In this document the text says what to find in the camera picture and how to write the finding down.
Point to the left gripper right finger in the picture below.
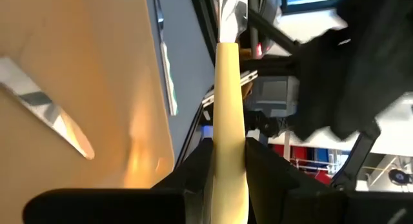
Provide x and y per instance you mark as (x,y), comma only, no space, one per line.
(322,208)

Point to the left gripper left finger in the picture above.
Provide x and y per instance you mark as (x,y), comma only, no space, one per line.
(129,208)

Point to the brown wooden tray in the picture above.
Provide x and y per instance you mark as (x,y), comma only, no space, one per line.
(96,56)

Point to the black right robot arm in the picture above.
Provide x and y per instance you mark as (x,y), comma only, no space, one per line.
(355,72)

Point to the grey equipment box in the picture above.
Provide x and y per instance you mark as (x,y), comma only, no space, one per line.
(274,95)

